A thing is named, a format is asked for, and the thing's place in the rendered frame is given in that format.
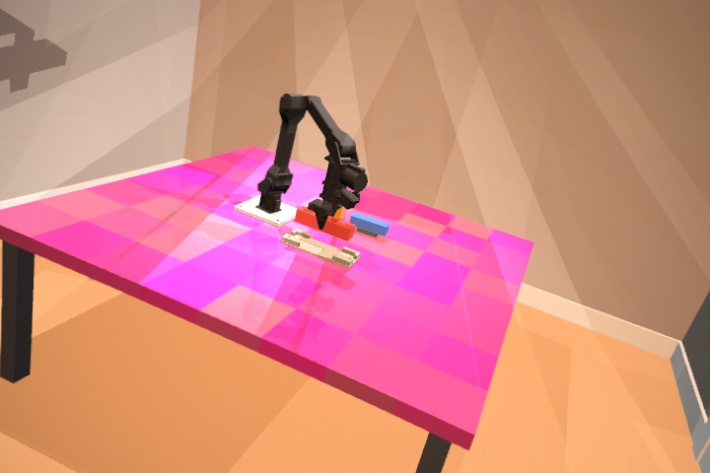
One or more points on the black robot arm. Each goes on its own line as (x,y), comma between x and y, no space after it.
(339,144)

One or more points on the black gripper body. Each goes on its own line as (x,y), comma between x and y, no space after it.
(324,206)

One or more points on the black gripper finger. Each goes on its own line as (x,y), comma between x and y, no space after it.
(321,219)
(335,208)

